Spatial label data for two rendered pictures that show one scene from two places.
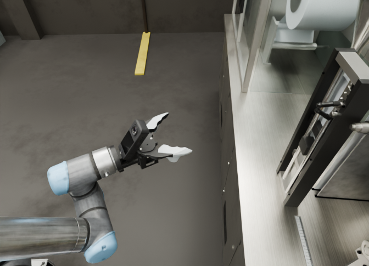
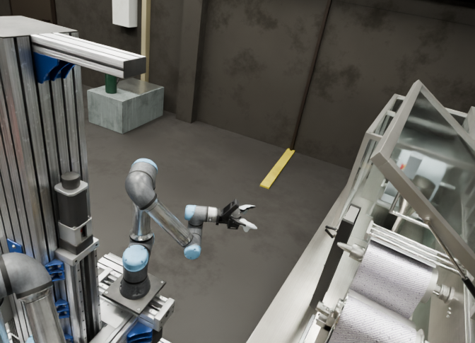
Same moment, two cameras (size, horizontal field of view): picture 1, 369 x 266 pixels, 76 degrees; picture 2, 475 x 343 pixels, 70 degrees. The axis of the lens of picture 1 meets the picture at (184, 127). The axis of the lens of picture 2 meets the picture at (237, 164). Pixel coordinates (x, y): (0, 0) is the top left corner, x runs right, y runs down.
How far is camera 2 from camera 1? 106 cm
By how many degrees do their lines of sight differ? 23
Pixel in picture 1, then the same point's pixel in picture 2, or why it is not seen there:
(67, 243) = (183, 236)
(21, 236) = (172, 220)
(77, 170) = (198, 211)
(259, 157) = (312, 273)
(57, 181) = (189, 211)
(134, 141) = (230, 208)
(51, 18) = (209, 109)
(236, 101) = (321, 232)
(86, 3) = (245, 107)
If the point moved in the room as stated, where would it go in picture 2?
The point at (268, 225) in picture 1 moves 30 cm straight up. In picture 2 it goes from (290, 309) to (305, 264)
